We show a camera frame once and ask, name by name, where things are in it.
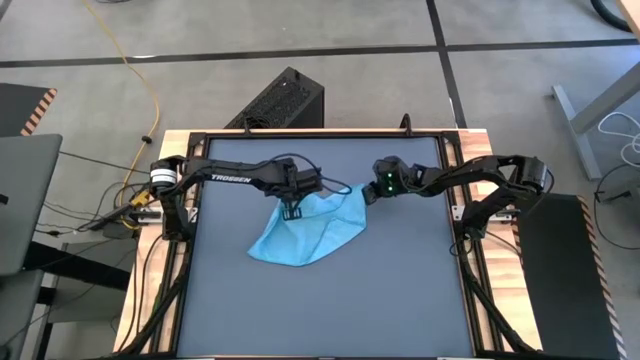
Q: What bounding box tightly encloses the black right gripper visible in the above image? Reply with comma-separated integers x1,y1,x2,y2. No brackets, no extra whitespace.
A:
361,155,416,206

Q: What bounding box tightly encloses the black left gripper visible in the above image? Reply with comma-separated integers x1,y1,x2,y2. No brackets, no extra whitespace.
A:
273,157,324,222

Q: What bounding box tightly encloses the light blue microfiber towel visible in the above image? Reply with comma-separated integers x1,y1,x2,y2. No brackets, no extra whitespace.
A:
247,183,369,268

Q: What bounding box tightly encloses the black computer tower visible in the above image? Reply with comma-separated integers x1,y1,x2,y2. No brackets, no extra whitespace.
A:
224,66,325,130

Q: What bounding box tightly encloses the black power strip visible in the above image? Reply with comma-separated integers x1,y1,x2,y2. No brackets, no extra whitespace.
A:
89,202,162,232

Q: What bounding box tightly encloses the large black striped-edge mat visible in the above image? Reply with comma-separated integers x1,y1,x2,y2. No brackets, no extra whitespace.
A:
514,193,629,360

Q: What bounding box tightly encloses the grey metal desk leg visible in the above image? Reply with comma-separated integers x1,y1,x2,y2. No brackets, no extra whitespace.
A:
551,59,640,181

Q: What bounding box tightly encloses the grey laptop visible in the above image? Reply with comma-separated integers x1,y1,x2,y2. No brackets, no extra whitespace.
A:
0,133,64,276

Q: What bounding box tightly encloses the small black striped-edge mat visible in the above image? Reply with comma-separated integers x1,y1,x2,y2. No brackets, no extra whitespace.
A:
0,82,59,137

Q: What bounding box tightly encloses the wooden desk top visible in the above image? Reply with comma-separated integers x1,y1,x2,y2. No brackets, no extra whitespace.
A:
617,0,640,37

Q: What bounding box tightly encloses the black aluminium table frame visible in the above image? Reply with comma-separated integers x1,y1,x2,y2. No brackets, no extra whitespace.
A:
114,113,544,360

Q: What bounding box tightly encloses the yellow power cable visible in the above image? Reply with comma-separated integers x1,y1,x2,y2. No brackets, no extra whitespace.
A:
82,0,162,231

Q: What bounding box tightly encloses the black floor cable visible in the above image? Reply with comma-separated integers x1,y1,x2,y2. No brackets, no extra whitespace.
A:
592,163,640,251

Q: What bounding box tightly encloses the white cable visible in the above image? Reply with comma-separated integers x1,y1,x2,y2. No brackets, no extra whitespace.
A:
597,110,640,169

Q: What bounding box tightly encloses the black hose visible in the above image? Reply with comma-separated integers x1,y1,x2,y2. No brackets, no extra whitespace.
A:
589,0,634,34

